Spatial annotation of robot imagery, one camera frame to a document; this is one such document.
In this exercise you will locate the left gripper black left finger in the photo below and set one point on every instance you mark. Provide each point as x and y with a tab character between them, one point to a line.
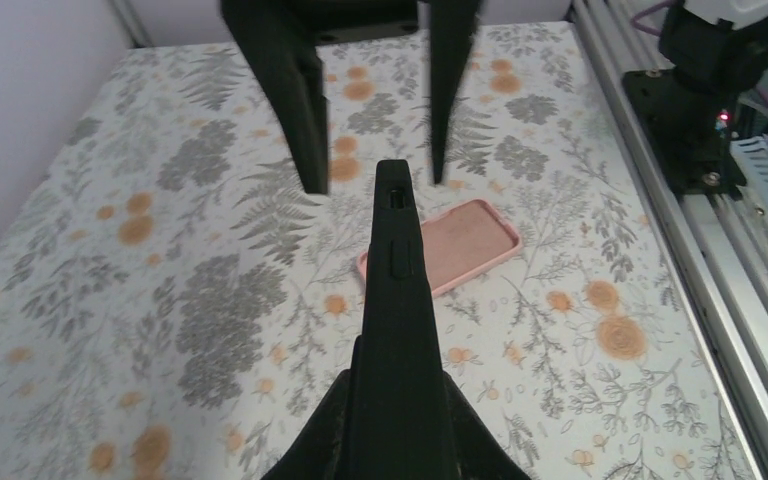
316	451

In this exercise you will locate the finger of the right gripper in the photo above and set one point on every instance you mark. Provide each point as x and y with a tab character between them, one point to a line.
281	53
452	26

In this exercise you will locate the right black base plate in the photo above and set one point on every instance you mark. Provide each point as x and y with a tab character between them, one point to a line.
689	132

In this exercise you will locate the aluminium rail frame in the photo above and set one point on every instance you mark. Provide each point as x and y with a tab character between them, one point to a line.
718	243

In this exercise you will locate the pink phone case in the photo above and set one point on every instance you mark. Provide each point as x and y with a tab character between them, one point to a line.
457	246

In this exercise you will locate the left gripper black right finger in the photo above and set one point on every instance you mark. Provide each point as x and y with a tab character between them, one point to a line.
478	454

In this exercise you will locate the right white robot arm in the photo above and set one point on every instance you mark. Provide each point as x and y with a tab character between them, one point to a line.
717	50

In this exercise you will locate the floral patterned table mat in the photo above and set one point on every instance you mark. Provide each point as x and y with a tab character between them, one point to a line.
173	305

